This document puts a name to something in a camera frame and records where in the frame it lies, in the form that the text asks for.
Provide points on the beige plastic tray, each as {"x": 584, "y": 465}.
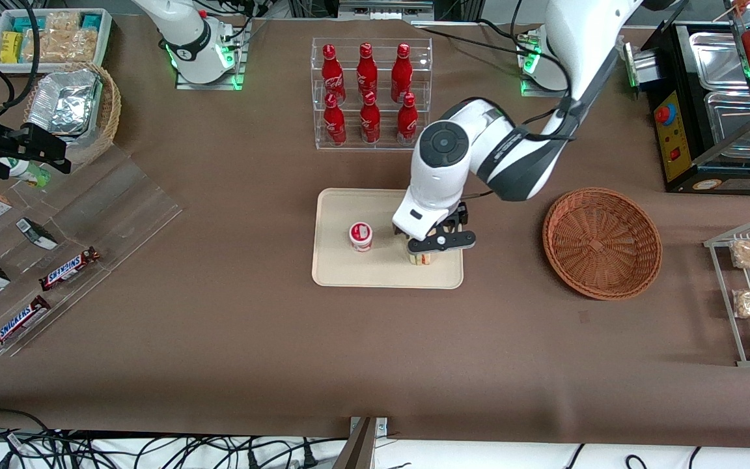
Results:
{"x": 349, "y": 273}

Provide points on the red cola bottle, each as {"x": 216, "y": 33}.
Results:
{"x": 334, "y": 124}
{"x": 332, "y": 71}
{"x": 402, "y": 71}
{"x": 407, "y": 124}
{"x": 366, "y": 70}
{"x": 370, "y": 122}

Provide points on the aluminium arm base plate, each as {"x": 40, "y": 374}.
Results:
{"x": 534, "y": 92}
{"x": 239, "y": 58}

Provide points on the brown wicker basket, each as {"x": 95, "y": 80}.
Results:
{"x": 603, "y": 244}

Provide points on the grey metal camera post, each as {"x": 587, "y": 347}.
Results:
{"x": 359, "y": 449}

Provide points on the silver foil container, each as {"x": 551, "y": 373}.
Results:
{"x": 62, "y": 104}

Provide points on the green white small bottle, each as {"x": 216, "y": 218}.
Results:
{"x": 31, "y": 173}

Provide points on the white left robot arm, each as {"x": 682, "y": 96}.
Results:
{"x": 443, "y": 156}

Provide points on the black hot food case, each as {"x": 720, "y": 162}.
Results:
{"x": 674, "y": 130}

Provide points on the brown table cover sheet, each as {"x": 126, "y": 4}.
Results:
{"x": 219, "y": 365}

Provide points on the triangle sandwich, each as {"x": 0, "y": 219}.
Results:
{"x": 423, "y": 258}

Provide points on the cracker bags in bin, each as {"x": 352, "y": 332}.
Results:
{"x": 62, "y": 42}

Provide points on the brown Snickers bar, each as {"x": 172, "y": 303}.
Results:
{"x": 69, "y": 268}
{"x": 18, "y": 323}

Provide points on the clear acrylic display shelf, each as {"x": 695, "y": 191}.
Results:
{"x": 121, "y": 208}

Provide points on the red white yogurt cup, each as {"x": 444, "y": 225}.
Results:
{"x": 361, "y": 236}

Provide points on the yellow snack packet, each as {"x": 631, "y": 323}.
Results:
{"x": 10, "y": 47}

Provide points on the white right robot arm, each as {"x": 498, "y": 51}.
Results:
{"x": 186, "y": 32}

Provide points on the clear acrylic bottle rack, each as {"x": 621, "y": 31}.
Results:
{"x": 385, "y": 140}

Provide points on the tan wicker basket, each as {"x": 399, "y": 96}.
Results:
{"x": 109, "y": 111}

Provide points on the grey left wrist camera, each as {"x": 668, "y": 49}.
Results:
{"x": 443, "y": 242}

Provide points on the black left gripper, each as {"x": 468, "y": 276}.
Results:
{"x": 457, "y": 217}

